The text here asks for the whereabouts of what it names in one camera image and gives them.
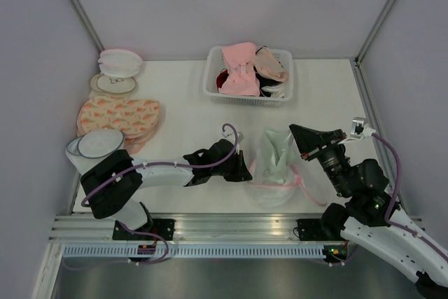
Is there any mint green bra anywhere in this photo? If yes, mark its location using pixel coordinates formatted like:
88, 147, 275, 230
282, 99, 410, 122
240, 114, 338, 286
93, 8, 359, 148
259, 128, 297, 185

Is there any grey-trimmed white mesh laundry bag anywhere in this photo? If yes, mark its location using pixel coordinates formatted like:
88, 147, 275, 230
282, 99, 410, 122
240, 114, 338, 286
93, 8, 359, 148
66, 129, 125, 175

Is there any white bra in basket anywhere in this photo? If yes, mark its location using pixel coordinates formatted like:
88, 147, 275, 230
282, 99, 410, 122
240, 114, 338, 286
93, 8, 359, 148
260, 83, 286, 99

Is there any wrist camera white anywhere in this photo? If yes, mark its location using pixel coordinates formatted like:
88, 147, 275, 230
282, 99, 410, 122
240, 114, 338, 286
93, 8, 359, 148
222, 130, 244, 153
344, 117, 377, 143

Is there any white mesh laundry bag pink zipper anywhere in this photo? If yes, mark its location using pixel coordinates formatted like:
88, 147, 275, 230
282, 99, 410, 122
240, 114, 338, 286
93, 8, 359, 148
246, 132, 328, 208

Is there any dark red black bra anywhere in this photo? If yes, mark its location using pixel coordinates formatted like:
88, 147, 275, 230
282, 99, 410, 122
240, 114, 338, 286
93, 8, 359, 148
216, 69, 229, 95

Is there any pink laundry bag under stack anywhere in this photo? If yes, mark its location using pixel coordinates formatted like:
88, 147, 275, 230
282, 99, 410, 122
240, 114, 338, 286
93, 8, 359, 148
124, 137, 151, 154

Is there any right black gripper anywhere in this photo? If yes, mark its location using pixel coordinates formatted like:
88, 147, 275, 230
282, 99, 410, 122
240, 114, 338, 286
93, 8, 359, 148
288, 123, 351, 196

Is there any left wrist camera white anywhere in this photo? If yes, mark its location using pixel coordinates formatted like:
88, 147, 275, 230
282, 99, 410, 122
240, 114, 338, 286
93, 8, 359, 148
222, 130, 244, 153

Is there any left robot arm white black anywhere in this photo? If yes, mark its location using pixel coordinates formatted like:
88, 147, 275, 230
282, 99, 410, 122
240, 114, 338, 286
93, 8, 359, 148
80, 139, 252, 240

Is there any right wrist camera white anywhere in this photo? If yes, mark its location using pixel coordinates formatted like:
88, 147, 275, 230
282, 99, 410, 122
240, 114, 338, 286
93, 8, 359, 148
344, 117, 377, 143

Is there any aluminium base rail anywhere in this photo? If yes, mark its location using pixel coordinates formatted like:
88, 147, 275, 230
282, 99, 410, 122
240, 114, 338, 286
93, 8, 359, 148
48, 213, 430, 244

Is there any left aluminium frame post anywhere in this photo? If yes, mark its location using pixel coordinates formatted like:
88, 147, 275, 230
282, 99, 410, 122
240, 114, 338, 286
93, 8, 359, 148
68, 0, 104, 53

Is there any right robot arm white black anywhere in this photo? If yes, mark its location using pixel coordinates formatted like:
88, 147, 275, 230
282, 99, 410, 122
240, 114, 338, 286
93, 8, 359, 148
289, 118, 447, 298

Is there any aluminium frame post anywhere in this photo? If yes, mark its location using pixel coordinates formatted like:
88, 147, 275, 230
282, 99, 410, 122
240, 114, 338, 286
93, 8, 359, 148
353, 0, 398, 67
68, 0, 104, 53

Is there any pink bra in basket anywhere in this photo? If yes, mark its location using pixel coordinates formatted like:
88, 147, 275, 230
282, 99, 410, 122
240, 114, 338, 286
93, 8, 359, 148
221, 42, 260, 97

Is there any right aluminium frame post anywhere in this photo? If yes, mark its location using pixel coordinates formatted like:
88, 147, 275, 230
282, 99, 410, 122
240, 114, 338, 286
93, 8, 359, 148
353, 0, 398, 67

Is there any carrot print laundry bag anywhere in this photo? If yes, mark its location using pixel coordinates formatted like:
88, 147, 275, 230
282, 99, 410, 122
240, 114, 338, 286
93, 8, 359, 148
76, 96, 160, 139

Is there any white plastic perforated basket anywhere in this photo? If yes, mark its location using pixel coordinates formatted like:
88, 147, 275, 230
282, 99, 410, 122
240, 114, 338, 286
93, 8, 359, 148
202, 43, 294, 106

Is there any white slotted cable duct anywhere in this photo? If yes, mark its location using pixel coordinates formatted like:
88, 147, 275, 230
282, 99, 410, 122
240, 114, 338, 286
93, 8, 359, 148
64, 244, 325, 259

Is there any beige bra in basket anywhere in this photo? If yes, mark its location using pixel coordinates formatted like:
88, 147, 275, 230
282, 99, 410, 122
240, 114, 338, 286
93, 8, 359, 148
252, 46, 289, 83

